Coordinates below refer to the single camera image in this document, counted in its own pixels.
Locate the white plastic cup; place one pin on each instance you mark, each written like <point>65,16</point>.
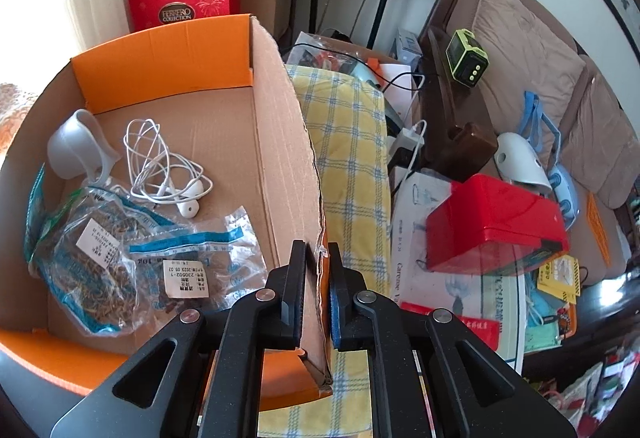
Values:
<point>70,147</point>

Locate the yellow plaid tablecloth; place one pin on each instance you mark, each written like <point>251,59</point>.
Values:
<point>350,157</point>

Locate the fluffy pink pouch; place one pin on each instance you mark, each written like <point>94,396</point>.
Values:
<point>12,112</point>

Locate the white dome-shaped device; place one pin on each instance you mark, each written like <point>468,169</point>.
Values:
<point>520,162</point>

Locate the yellow packet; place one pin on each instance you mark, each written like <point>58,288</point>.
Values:
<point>560,280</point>

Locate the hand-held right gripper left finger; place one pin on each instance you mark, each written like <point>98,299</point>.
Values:
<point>295,308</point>

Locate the small white and blue box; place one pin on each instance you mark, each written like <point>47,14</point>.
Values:
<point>407,47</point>

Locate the orange paper sheet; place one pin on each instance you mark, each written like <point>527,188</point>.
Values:
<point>597,228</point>

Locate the red envelope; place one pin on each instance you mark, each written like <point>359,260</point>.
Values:
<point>450,325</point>

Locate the clear bag of golden herbs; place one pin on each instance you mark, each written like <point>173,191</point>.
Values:
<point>85,278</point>

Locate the green and black radio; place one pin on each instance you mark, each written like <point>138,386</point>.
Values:
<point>465,60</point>

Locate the bright red chocolate gift bag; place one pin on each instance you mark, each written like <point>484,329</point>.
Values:
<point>200,0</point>

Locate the clear bag of dark herbs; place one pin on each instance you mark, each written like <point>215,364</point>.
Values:
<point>185,285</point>

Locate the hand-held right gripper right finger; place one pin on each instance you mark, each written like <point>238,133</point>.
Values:
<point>340,318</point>

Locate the blue and white massager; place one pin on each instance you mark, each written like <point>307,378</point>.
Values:
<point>565,198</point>

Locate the red plastic box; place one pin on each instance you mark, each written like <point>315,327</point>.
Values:
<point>495,223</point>

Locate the orange-edged cardboard box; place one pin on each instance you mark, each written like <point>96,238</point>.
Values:
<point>260,127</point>

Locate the brown sofa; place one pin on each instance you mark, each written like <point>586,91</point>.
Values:
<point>525,42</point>

